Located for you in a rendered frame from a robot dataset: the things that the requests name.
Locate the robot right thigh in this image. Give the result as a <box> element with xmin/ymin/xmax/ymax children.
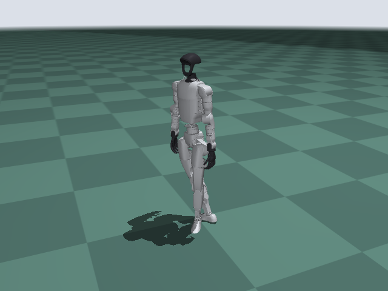
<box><xmin>178</xmin><ymin>136</ymin><xmax>193</xmax><ymax>185</ymax></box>

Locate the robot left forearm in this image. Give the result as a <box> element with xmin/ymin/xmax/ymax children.
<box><xmin>205</xmin><ymin>115</ymin><xmax>216</xmax><ymax>149</ymax></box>

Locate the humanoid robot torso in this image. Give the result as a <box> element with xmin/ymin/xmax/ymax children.
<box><xmin>177</xmin><ymin>76</ymin><xmax>205</xmax><ymax>148</ymax></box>

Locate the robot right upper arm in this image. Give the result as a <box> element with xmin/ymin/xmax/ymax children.
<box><xmin>170</xmin><ymin>81</ymin><xmax>179</xmax><ymax>115</ymax></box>

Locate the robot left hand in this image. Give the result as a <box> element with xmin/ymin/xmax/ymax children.
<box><xmin>204</xmin><ymin>143</ymin><xmax>216</xmax><ymax>169</ymax></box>

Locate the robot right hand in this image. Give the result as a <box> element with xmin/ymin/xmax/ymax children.
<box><xmin>170</xmin><ymin>130</ymin><xmax>178</xmax><ymax>153</ymax></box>

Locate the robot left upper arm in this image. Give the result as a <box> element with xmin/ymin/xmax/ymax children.
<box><xmin>198</xmin><ymin>84</ymin><xmax>213</xmax><ymax>124</ymax></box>

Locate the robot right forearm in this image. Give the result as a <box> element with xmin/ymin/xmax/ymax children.
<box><xmin>170</xmin><ymin>112</ymin><xmax>180</xmax><ymax>136</ymax></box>

